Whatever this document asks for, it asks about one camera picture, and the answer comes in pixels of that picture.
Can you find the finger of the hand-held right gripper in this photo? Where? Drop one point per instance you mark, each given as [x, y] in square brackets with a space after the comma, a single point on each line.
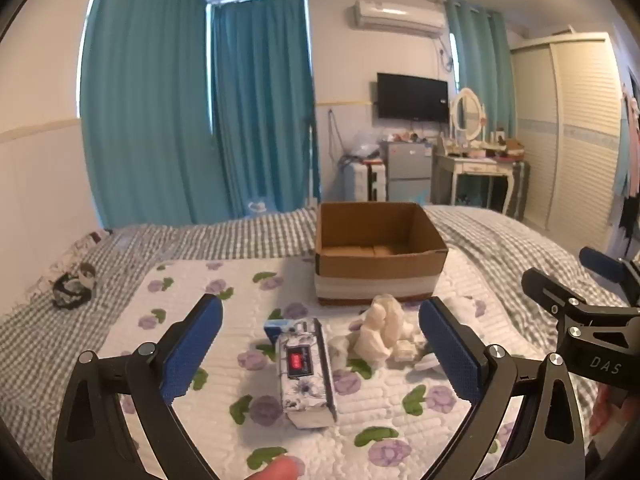
[602, 261]
[550, 292]

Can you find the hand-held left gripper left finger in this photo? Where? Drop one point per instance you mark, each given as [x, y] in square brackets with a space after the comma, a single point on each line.
[195, 350]

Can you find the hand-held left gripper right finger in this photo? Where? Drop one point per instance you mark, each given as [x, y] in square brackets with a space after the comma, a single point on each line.
[450, 355]

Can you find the small white packet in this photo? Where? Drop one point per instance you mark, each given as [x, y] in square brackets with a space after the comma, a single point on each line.
[406, 350]

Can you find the white sock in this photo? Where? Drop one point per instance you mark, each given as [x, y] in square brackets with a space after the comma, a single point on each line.
[339, 352]

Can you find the cardboard box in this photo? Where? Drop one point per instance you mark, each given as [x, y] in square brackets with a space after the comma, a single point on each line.
[380, 265]

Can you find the floral tissue box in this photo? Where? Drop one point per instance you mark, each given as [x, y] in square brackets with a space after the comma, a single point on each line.
[305, 395]

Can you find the person's right hand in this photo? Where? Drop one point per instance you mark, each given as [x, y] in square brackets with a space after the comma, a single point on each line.
[607, 410]

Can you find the person's left hand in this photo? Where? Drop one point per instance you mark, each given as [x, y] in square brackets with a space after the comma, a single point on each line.
[277, 470]

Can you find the white floral quilt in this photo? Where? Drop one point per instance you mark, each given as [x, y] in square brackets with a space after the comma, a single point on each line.
[240, 290]

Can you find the hanging clothes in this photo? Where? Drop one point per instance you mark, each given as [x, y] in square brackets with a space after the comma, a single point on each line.
[629, 150]

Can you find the cream slatted wardrobe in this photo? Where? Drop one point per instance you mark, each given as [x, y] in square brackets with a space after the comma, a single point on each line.
[575, 135]

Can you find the black and white plush toy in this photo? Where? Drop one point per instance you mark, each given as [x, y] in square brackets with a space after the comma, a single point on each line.
[75, 285]

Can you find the white dressing table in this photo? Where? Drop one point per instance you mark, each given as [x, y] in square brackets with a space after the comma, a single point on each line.
[470, 165]

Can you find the blue printed bag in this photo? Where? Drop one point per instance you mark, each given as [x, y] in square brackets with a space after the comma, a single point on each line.
[260, 205]

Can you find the grey mini fridge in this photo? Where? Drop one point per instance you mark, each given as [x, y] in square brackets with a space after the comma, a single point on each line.
[407, 170]

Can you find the white drawer cabinet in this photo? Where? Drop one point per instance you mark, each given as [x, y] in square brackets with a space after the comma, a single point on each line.
[360, 182]

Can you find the white oval vanity mirror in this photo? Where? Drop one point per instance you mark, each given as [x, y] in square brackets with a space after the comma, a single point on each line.
[467, 110]

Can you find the light teal curtain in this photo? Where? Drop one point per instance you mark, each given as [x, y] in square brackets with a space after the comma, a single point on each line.
[480, 70]

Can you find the clear plastic bag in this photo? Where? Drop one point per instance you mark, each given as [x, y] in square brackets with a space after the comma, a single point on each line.
[365, 142]

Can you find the wide teal curtain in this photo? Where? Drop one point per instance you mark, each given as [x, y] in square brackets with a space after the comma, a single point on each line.
[145, 110]

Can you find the narrow teal curtain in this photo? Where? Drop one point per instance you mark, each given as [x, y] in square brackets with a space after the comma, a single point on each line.
[265, 110]

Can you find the white air conditioner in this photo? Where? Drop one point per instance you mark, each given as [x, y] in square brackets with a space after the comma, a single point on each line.
[395, 17]

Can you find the black wall television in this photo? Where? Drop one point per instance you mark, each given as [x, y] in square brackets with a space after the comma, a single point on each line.
[412, 97]

